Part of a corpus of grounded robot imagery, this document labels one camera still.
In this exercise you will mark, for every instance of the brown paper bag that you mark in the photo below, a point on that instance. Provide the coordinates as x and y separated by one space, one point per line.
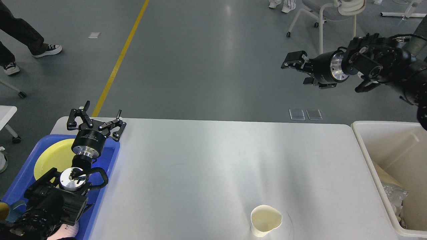
412 174

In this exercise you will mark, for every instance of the white plastic bin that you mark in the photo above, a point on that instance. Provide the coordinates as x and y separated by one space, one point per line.
387 140

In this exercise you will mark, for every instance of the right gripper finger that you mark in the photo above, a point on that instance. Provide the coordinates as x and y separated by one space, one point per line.
314 82
298 61

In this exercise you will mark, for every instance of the white wheeled chair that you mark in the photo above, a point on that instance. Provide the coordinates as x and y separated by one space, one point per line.
329 10

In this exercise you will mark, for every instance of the white paper cup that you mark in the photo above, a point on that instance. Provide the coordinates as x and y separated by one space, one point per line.
397 207
264 218

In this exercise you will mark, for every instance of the person in blue jeans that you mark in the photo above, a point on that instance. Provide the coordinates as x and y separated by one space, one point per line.
416 44

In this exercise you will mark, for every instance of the white side table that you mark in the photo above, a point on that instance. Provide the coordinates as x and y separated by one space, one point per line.
6 113

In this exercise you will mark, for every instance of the dark teal mug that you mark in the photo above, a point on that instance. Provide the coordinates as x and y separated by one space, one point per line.
11 213

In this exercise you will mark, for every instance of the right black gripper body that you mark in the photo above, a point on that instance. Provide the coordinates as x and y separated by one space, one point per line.
328 67

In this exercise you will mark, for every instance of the person in dark trousers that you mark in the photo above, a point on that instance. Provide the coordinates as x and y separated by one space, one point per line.
22 31

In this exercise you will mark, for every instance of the grey floor plates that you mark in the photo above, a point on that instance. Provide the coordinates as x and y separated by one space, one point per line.
298 114

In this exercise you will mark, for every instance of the yellow plastic plate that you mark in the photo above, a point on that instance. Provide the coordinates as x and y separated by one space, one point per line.
59 155

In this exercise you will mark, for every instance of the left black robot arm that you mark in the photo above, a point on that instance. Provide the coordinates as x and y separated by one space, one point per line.
61 197

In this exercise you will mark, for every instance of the person in white shoes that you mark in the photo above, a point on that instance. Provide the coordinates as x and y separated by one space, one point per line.
288 5

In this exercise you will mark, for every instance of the pink mug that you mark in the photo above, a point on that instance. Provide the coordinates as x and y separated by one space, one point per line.
64 231

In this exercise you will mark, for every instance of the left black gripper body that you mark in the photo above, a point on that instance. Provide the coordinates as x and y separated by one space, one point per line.
89 143

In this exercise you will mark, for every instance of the white table frame base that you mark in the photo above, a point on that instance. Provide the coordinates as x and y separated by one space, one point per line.
408 13

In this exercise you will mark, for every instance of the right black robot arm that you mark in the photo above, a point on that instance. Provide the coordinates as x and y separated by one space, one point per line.
379 61

